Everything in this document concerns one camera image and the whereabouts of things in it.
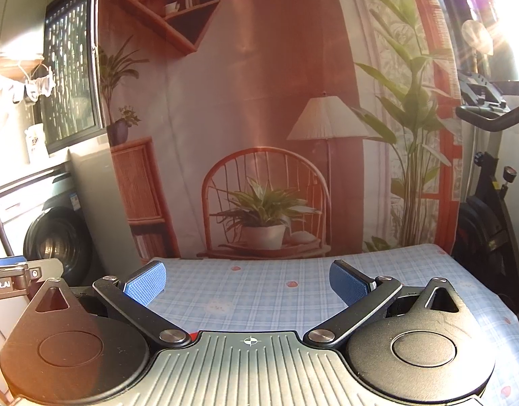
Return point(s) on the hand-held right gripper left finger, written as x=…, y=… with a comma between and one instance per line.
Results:
x=147, y=281

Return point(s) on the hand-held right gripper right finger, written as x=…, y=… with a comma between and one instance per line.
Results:
x=348, y=281

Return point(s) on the dark framed window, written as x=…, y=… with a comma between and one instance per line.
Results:
x=73, y=59

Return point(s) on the red plastic bowl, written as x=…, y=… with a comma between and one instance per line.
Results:
x=194, y=336

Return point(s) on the hanging white laundry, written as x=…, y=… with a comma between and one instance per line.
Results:
x=31, y=84

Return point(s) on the front-loading washing machine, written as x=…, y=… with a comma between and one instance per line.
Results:
x=43, y=237

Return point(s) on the white printed bag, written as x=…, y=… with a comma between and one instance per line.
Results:
x=35, y=143

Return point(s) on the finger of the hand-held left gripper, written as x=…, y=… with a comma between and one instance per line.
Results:
x=8, y=264

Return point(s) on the printed room scene backdrop cloth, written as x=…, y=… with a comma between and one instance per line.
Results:
x=263, y=93

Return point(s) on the checked strawberry print tablecloth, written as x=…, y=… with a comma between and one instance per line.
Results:
x=263, y=287

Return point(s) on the black exercise bike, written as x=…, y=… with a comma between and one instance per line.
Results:
x=491, y=203

